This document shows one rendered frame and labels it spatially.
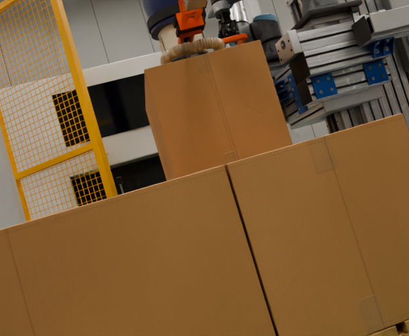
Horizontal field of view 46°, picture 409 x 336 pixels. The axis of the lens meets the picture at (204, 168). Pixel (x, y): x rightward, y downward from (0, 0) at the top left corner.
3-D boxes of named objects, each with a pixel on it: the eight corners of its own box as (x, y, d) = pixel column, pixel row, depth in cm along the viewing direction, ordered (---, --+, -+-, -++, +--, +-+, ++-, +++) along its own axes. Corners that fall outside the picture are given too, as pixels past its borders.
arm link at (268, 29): (280, 33, 230) (272, 7, 231) (254, 44, 235) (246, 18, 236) (285, 39, 241) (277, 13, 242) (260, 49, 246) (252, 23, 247)
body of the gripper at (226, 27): (223, 35, 214) (216, 10, 215) (220, 42, 223) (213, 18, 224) (240, 31, 215) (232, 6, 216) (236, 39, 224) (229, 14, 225)
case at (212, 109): (170, 195, 212) (145, 109, 214) (256, 170, 217) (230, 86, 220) (179, 189, 153) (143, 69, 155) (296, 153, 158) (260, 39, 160)
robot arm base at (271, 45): (285, 61, 246) (279, 43, 247) (296, 51, 232) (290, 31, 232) (258, 68, 243) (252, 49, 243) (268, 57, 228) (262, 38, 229)
